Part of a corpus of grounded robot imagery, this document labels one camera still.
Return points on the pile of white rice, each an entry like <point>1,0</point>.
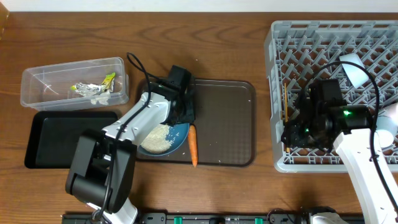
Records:
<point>156,142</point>

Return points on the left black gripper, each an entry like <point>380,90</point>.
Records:
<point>191,116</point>

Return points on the black plastic tray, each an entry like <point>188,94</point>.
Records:
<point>55,134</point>

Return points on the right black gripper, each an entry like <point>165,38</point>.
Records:
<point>291,136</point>

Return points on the pink white cup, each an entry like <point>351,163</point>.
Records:
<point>391,112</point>

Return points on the white tissue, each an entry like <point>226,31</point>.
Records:
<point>101,99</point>

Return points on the orange carrot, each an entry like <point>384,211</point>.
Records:
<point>192,142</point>

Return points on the grey dishwasher rack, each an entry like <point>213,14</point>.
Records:
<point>295,50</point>

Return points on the light blue cup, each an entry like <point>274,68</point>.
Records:
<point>386,130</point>

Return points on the dark brown serving tray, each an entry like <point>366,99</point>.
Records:
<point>225,121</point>

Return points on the light blue bowl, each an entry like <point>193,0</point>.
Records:
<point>355,75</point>

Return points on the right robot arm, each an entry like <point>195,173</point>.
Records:
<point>358,138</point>

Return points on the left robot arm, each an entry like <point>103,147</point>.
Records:
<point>102,169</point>

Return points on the green yellow snack wrapper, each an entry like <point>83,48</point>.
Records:
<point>108,83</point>

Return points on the clear plastic bin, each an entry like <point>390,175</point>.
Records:
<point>47,88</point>

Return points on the silver foil wrapper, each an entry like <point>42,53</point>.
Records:
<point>84,89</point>

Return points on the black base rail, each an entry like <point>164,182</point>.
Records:
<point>275,216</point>

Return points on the blue plate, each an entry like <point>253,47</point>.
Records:
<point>178,135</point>

